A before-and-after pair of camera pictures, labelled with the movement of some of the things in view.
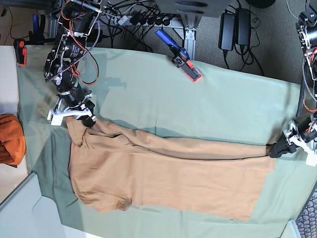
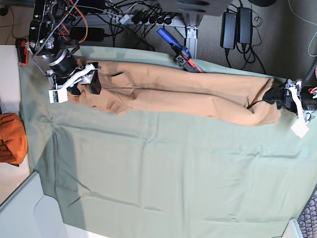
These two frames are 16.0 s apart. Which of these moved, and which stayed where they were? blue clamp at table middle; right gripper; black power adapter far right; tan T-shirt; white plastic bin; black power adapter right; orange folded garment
Moved: tan T-shirt; right gripper
Stayed: orange folded garment; blue clamp at table middle; black power adapter far right; black power adapter right; white plastic bin
